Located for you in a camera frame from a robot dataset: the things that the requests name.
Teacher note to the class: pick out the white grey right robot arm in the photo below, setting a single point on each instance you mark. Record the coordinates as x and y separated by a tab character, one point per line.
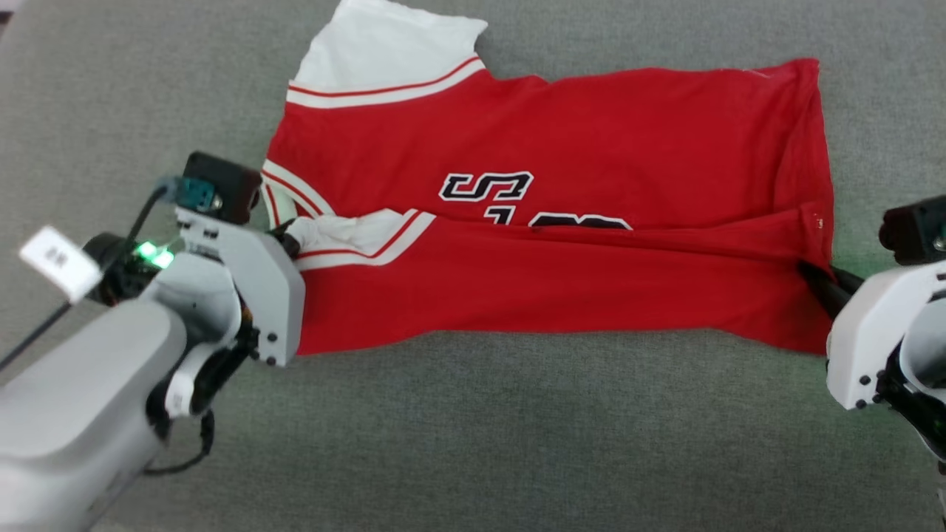
924	377

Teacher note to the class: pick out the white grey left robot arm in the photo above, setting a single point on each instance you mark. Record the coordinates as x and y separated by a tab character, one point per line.
81	399

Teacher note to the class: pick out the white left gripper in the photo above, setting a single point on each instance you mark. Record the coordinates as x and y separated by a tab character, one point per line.
259	281

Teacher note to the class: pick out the red basketball jersey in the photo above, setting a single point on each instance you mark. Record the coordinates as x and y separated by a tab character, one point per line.
562	288

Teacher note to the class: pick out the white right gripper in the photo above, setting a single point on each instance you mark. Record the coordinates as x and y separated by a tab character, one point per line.
879	332

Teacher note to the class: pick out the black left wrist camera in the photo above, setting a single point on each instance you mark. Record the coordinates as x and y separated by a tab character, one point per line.
222	186

